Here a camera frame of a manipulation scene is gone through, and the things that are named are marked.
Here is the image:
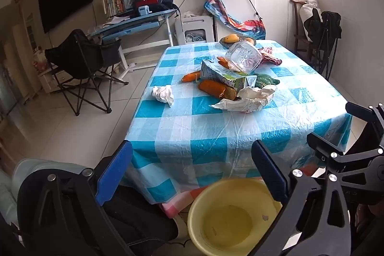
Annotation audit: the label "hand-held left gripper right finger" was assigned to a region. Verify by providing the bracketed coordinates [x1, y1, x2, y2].
[251, 140, 351, 256]

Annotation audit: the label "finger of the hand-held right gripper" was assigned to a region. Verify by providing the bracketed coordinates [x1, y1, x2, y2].
[345, 101, 384, 125]
[306, 131, 384, 175]

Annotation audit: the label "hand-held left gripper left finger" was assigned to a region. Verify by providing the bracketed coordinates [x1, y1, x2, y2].
[16, 140, 135, 256]

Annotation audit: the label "yellow plastic basin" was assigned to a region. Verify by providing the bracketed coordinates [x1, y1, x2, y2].
[186, 178, 284, 256]

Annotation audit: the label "large orange fruit peel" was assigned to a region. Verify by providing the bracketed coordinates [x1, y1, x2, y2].
[198, 80, 238, 101]

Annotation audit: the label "green blue drink carton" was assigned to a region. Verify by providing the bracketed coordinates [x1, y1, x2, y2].
[199, 60, 258, 92]

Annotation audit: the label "clear plastic bottle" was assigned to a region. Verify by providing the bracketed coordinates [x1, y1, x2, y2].
[224, 42, 264, 74]

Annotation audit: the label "small orange carrot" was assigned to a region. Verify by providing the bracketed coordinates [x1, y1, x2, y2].
[181, 71, 202, 83]

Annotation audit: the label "person's right hand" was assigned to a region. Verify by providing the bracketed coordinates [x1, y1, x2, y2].
[355, 204, 383, 229]

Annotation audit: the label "red checkered cloth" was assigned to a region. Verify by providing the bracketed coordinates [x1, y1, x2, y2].
[159, 186, 210, 219]

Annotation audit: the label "blue checkered tablecloth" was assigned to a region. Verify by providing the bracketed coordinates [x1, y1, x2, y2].
[121, 40, 353, 205]

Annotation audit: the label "crumpled white tissue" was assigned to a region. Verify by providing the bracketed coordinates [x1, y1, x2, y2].
[151, 85, 175, 108]

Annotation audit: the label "black folded camp chair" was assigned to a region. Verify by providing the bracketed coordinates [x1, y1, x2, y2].
[304, 8, 342, 81]

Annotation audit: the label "dark wooden chair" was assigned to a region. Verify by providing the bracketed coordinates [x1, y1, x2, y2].
[289, 0, 318, 65]

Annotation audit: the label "red crumpled snack bag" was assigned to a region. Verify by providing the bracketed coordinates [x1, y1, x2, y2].
[258, 47, 283, 66]

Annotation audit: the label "low white drawer cabinet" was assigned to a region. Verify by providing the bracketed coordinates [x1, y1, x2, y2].
[37, 67, 74, 95]

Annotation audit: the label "white stuffed sack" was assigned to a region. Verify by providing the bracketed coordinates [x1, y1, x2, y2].
[299, 0, 321, 35]

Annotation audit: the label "curled orange fruit peel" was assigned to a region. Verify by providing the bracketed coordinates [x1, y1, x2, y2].
[217, 56, 237, 70]

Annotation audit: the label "black folding camp chair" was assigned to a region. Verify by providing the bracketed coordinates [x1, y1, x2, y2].
[45, 29, 129, 116]

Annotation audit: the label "dark woven fruit bowl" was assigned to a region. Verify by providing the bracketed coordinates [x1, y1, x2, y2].
[219, 36, 257, 49]

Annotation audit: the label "colourful printed hanging bag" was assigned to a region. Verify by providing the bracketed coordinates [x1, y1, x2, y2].
[204, 0, 267, 41]

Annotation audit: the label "blue tilting study desk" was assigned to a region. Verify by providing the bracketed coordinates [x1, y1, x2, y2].
[90, 8, 180, 72]

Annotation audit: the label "loose papers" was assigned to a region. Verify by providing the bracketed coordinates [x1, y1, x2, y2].
[102, 15, 131, 25]

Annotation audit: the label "white plastic stool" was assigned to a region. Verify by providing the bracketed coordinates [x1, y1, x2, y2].
[174, 15, 215, 46]

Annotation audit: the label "row of books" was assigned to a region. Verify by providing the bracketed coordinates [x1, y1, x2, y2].
[100, 0, 134, 17]

